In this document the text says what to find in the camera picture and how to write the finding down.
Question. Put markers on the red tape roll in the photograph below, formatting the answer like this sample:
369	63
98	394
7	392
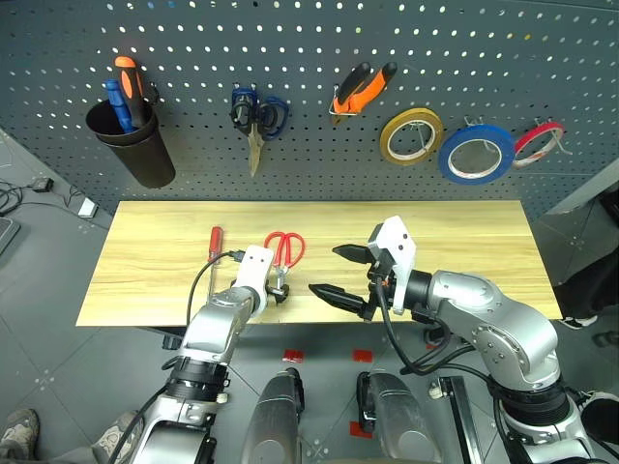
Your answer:
532	137

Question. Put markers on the orange and black pliers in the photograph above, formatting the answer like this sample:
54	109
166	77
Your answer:
360	94

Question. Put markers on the orange and black screwdriver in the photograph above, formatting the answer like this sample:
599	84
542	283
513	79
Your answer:
133	92

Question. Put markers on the black power adapter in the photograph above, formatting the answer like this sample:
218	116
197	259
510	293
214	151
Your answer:
42	184

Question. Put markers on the yellow tape roll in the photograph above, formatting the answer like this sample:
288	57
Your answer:
387	145

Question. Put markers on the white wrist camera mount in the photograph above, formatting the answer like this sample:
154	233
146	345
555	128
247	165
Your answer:
254	270
399	241

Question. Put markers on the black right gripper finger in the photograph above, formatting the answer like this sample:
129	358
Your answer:
350	253
338	296

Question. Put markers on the small white box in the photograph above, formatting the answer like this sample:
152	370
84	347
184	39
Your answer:
88	208

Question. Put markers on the metal pliers holder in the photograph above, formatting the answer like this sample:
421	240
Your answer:
336	113

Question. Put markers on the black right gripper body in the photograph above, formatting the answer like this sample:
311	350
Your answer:
382	280

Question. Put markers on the metal pegboard hook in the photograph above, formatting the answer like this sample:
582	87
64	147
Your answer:
421	135
154	94
558	140
488	142

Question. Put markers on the blue tape roll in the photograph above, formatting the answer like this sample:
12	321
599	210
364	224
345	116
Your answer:
447	162

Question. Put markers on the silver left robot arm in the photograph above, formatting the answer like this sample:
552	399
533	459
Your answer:
213	324

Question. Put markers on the black cup holder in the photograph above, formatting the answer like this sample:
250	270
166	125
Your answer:
145	154

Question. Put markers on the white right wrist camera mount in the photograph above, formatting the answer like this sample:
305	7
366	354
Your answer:
399	241

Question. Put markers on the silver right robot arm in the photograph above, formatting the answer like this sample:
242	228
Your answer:
512	333

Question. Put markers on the dark keyboard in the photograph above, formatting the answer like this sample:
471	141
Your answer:
7	234

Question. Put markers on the person in black clothes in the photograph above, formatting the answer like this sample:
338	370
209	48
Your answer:
595	270

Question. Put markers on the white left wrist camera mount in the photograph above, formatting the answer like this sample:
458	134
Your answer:
254	270

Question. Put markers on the dark grey perforated pegboard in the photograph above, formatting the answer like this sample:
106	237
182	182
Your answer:
309	43

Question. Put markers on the white and black sneaker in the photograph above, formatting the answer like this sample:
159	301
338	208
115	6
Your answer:
578	322

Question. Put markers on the grey worn shoe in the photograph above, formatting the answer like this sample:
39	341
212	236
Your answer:
113	437
19	432

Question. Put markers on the blue and black scissors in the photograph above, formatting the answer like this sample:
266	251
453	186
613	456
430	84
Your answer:
254	140

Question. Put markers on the black metal rail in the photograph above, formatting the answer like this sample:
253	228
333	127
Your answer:
459	415

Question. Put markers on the grey robot leg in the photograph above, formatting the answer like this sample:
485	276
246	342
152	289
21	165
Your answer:
273	420
396	420

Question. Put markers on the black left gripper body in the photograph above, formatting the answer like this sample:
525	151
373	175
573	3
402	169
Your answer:
280	295

